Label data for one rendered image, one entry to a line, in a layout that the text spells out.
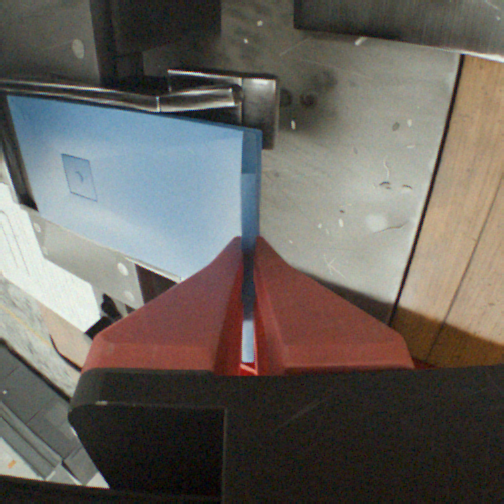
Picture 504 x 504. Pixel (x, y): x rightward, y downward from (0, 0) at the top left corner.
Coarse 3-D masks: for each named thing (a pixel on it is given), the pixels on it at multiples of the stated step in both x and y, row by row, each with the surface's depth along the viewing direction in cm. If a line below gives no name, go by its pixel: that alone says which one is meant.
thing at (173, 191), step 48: (48, 144) 17; (96, 144) 15; (144, 144) 14; (192, 144) 13; (240, 144) 12; (48, 192) 19; (96, 192) 17; (144, 192) 15; (192, 192) 14; (240, 192) 10; (96, 240) 19; (144, 240) 17; (192, 240) 15
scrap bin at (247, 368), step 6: (414, 360) 24; (420, 360) 24; (246, 366) 24; (252, 366) 24; (420, 366) 24; (426, 366) 24; (432, 366) 24; (240, 372) 36; (246, 372) 35; (252, 372) 24
